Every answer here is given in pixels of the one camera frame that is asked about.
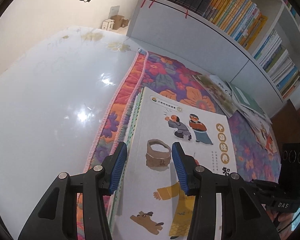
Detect white bucket classics book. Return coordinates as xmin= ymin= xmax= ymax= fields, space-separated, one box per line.
xmin=113 ymin=88 xmax=237 ymax=239

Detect olive green history book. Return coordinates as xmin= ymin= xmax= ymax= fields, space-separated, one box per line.
xmin=193 ymin=74 xmax=237 ymax=118

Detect white mermaid cover book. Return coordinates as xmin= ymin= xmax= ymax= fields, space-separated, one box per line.
xmin=252 ymin=125 xmax=278 ymax=155

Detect green cricket fables book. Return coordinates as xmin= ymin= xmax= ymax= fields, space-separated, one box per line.
xmin=107 ymin=125 xmax=132 ymax=232

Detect teal green cover book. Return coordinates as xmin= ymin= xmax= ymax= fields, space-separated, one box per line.
xmin=228 ymin=83 xmax=267 ymax=118

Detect leaning books right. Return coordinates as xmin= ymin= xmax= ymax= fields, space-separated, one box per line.
xmin=273 ymin=57 xmax=300 ymax=98

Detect person right hand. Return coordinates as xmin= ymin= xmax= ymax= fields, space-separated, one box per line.
xmin=273 ymin=212 xmax=294 ymax=232

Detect floral quilted mat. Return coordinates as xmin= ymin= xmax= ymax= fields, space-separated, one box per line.
xmin=87 ymin=52 xmax=280 ymax=181

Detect brown wooden cabinet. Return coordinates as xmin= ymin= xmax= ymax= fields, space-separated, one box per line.
xmin=271 ymin=99 xmax=300 ymax=155

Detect white calligraphy book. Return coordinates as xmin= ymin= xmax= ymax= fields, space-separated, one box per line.
xmin=210 ymin=75 xmax=232 ymax=97

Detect mixed upright book row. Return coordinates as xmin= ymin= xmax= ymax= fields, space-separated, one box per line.
xmin=254 ymin=29 xmax=289 ymax=76

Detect white bookshelf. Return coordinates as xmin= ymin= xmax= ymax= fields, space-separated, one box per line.
xmin=127 ymin=0 xmax=300 ymax=105

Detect yellow orange book row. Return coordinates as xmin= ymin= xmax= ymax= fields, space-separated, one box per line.
xmin=202 ymin=0 xmax=268 ymax=50

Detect cardboard boxes on floor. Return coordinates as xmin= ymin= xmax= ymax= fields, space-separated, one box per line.
xmin=101 ymin=5 xmax=129 ymax=31

